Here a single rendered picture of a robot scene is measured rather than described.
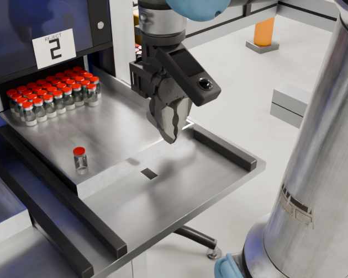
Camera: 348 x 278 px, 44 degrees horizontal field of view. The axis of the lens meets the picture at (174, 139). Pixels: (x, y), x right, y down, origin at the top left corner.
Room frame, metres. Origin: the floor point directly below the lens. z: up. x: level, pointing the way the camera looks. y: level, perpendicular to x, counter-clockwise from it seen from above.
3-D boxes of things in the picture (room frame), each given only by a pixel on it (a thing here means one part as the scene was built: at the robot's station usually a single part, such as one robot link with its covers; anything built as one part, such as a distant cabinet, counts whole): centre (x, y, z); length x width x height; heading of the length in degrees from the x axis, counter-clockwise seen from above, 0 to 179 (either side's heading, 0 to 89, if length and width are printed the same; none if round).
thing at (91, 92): (0.81, 0.17, 0.91); 0.02 x 0.02 x 0.05
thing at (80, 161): (0.59, 0.16, 0.90); 0.02 x 0.02 x 0.04
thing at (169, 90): (0.66, 0.02, 1.05); 0.09 x 0.08 x 0.12; 42
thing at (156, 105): (0.63, 0.02, 0.99); 0.05 x 0.02 x 0.09; 132
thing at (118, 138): (0.73, 0.17, 0.90); 0.34 x 0.26 x 0.04; 43
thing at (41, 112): (0.79, 0.23, 0.90); 0.18 x 0.02 x 0.05; 133
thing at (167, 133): (0.65, 0.03, 0.95); 0.06 x 0.03 x 0.09; 42
